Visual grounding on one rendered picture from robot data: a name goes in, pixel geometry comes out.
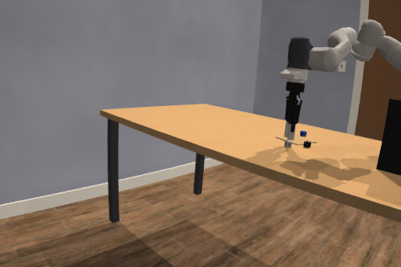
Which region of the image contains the beige die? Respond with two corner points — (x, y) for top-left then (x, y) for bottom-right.
(284, 140), (292, 147)

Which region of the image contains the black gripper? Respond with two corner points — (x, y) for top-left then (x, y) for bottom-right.
(284, 82), (305, 141)

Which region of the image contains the black die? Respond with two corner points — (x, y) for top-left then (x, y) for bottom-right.
(303, 141), (311, 148)

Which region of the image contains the tan square mat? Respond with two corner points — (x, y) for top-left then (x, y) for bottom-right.
(275, 135), (317, 146)

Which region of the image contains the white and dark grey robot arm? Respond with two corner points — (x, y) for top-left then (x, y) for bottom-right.
(280, 19), (401, 83)

